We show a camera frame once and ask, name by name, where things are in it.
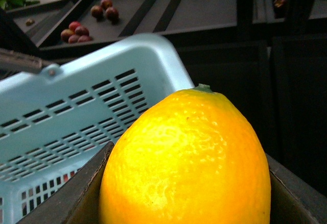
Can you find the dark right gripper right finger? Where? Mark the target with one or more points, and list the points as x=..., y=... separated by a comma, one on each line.
x=292, y=199

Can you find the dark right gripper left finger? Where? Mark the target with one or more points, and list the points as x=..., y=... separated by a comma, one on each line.
x=77, y=201

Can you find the light blue plastic basket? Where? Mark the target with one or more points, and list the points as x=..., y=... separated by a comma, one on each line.
x=54, y=122

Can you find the yellow lemon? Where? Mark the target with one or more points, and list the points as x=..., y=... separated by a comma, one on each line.
x=191, y=158

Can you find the purple passion fruit pile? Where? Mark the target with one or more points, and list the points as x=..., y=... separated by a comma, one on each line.
x=75, y=33

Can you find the dark wooden display stand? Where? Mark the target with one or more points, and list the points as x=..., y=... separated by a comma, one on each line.
x=36, y=30

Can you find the purple passion fruit trio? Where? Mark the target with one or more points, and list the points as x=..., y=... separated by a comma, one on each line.
x=107, y=10

